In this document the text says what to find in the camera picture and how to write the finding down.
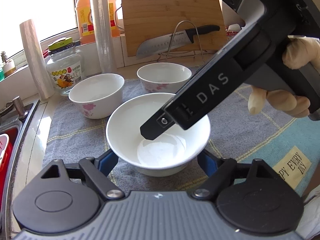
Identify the small potted plant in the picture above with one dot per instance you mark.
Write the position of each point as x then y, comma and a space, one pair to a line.
8, 65

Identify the red white basin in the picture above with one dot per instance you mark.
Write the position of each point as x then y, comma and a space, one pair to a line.
8, 142

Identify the red white food packet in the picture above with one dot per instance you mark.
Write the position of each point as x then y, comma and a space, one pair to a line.
232, 31

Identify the clear plastic wrap roll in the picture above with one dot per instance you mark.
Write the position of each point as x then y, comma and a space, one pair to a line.
103, 38

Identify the gloved right hand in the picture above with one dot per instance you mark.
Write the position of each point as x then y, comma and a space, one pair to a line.
299, 52

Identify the black-handled kitchen knife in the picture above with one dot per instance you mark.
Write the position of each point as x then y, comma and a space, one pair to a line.
146, 49

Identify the white bowl pink flowers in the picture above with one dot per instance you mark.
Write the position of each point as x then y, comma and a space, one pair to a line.
98, 96
163, 77

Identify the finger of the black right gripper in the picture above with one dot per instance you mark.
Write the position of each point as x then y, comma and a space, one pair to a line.
230, 66

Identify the orange cooking wine jug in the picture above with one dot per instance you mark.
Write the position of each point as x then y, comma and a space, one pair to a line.
85, 22

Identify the grey checked table cloth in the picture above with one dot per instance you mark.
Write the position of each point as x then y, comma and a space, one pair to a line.
271, 135

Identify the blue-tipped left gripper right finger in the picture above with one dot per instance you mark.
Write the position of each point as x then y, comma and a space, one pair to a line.
220, 173

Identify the steel kitchen sink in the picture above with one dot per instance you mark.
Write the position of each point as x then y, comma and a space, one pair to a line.
11, 119

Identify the white shallow bowl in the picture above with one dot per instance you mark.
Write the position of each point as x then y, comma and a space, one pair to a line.
169, 153

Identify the white jacket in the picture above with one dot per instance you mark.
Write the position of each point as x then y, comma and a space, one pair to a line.
309, 223

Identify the bamboo cutting board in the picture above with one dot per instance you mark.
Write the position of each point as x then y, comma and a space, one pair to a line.
146, 19

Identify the metal wire board stand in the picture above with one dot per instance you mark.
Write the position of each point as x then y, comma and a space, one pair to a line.
182, 38

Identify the glass jar green lid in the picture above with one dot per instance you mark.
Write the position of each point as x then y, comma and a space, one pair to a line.
65, 66

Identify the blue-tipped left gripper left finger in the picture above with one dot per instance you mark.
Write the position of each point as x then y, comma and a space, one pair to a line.
96, 171

